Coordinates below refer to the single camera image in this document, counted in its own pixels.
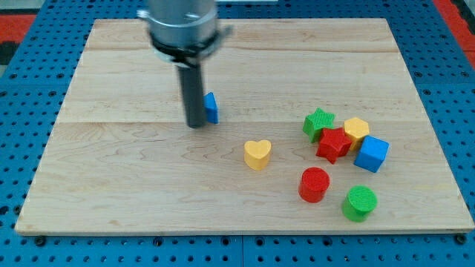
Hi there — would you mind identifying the wooden board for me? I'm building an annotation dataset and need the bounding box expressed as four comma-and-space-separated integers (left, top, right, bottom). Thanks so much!
16, 19, 474, 236

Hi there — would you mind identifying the red cylinder block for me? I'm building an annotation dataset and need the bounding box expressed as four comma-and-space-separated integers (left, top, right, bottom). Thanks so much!
298, 167, 330, 203

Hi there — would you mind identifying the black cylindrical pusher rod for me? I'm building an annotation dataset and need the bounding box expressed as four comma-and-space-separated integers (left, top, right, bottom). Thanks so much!
177, 65, 206, 128

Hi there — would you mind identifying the green star block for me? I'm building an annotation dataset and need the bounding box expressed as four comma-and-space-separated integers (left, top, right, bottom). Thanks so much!
302, 108, 335, 143

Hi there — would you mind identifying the blue cube block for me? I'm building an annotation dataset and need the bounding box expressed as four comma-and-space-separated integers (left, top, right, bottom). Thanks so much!
353, 135, 390, 173

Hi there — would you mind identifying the red star block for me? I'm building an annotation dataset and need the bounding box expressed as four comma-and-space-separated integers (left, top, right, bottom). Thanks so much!
315, 128, 352, 164

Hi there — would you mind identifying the blue triangle block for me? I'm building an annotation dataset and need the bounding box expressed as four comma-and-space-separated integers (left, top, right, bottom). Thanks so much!
204, 92, 219, 124

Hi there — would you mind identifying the yellow heart block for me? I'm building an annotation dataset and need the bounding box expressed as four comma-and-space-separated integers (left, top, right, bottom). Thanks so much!
244, 140, 272, 171

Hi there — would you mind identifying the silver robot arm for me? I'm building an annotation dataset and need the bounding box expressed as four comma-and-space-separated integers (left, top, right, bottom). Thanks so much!
137, 0, 233, 128

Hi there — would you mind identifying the green cylinder block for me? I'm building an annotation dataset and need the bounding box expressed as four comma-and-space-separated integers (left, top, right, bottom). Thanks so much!
341, 185, 378, 223

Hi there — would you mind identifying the yellow hexagon block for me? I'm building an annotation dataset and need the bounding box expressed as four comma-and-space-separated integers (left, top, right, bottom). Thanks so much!
344, 117, 370, 151

